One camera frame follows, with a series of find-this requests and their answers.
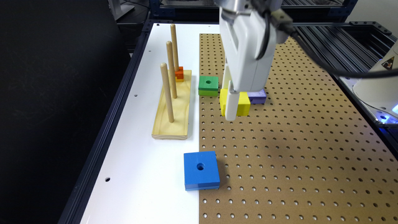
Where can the purple square block with hole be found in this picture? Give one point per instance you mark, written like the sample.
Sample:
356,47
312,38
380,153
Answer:
257,97

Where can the brown perforated pegboard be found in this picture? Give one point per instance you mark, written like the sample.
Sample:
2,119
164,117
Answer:
306,155

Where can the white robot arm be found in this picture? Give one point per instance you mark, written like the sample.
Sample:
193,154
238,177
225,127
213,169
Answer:
263,8

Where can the middle wooden peg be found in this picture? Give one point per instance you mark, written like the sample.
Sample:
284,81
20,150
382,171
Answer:
170,57

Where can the yellow square block with hole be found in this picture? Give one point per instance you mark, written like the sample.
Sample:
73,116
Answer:
243,104

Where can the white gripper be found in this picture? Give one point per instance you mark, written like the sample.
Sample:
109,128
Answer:
249,45

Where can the green square block with hole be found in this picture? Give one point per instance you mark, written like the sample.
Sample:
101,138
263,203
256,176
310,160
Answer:
208,86

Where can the wooden peg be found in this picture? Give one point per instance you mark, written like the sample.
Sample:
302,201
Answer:
170,57
167,93
174,46

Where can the black aluminium frame rail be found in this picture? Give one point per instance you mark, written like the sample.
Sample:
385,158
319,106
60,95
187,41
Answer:
75,207

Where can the front wooden peg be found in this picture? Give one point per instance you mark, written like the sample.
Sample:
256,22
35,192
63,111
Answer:
167,93

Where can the blue square block with hole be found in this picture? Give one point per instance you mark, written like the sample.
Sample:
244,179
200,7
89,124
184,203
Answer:
201,171

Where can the rear wooden peg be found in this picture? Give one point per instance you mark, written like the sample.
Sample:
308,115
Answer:
174,46

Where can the small yellow block under orange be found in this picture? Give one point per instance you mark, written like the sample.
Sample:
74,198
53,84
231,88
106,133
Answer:
179,79

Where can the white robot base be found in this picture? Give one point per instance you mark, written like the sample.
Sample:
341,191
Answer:
378,96

